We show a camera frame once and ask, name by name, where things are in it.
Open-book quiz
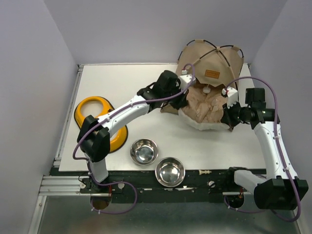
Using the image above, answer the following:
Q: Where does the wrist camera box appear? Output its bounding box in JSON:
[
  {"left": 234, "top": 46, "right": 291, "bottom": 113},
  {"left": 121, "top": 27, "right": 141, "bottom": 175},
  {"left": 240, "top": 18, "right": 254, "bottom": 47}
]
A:
[
  {"left": 178, "top": 74, "right": 196, "bottom": 90},
  {"left": 221, "top": 87, "right": 238, "bottom": 109}
]

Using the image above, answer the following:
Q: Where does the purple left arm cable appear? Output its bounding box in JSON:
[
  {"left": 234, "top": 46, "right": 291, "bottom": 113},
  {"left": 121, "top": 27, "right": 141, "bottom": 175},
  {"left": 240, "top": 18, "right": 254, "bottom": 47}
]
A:
[{"left": 73, "top": 63, "right": 196, "bottom": 215}]

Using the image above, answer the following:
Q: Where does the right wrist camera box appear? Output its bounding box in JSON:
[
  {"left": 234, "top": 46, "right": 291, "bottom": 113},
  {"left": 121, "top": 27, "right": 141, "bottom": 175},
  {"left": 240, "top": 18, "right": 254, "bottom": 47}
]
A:
[{"left": 221, "top": 87, "right": 238, "bottom": 109}]

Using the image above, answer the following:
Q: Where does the aluminium extrusion rail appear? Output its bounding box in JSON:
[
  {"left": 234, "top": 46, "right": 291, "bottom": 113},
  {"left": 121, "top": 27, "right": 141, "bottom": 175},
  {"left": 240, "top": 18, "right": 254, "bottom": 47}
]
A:
[{"left": 39, "top": 176, "right": 250, "bottom": 197}]

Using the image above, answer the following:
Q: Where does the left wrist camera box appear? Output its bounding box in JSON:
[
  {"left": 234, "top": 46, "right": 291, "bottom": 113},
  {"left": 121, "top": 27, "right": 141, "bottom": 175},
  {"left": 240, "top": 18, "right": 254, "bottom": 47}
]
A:
[{"left": 178, "top": 74, "right": 196, "bottom": 90}]

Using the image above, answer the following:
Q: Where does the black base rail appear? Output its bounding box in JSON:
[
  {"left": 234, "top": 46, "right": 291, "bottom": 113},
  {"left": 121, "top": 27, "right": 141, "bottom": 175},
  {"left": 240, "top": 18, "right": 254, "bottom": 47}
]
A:
[{"left": 80, "top": 169, "right": 254, "bottom": 204}]

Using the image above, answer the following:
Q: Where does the white fluffy pet cushion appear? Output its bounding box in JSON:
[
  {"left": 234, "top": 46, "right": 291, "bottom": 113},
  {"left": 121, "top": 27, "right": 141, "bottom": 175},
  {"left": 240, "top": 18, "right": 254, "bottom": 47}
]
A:
[{"left": 178, "top": 82, "right": 229, "bottom": 131}]

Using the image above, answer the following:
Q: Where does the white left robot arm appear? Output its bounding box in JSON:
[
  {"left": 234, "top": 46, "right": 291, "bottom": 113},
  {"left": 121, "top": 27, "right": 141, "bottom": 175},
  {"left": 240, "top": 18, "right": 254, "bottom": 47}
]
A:
[{"left": 74, "top": 70, "right": 195, "bottom": 193}]

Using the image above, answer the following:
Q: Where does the white pompom tent toy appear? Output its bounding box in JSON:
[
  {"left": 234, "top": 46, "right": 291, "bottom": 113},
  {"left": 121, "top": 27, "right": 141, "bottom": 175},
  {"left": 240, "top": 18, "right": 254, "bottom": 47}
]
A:
[{"left": 203, "top": 85, "right": 211, "bottom": 94}]

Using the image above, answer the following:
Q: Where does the steel pet bowl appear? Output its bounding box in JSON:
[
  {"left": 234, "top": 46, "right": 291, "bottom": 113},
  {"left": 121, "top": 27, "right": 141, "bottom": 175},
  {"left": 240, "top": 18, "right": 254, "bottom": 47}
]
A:
[
  {"left": 155, "top": 157, "right": 186, "bottom": 188},
  {"left": 130, "top": 138, "right": 158, "bottom": 166}
]

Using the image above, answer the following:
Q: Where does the black tent pole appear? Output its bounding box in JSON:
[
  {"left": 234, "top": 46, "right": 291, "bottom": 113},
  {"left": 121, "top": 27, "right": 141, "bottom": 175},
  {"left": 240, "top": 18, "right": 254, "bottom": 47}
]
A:
[
  {"left": 177, "top": 39, "right": 233, "bottom": 67},
  {"left": 194, "top": 46, "right": 244, "bottom": 87}
]

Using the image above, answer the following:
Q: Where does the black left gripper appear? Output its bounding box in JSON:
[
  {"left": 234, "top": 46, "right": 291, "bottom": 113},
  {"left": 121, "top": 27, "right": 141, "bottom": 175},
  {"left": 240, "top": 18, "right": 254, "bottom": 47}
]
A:
[{"left": 163, "top": 83, "right": 189, "bottom": 111}]

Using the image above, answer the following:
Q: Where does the white chess piece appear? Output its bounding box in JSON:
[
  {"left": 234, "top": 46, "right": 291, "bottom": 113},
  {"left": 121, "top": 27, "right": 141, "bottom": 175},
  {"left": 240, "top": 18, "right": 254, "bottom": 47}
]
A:
[{"left": 199, "top": 170, "right": 212, "bottom": 175}]

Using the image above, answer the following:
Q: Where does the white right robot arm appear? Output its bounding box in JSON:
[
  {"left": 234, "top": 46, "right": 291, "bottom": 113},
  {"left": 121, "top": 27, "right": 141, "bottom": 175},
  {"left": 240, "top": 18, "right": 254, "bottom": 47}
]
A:
[{"left": 221, "top": 87, "right": 309, "bottom": 210}]

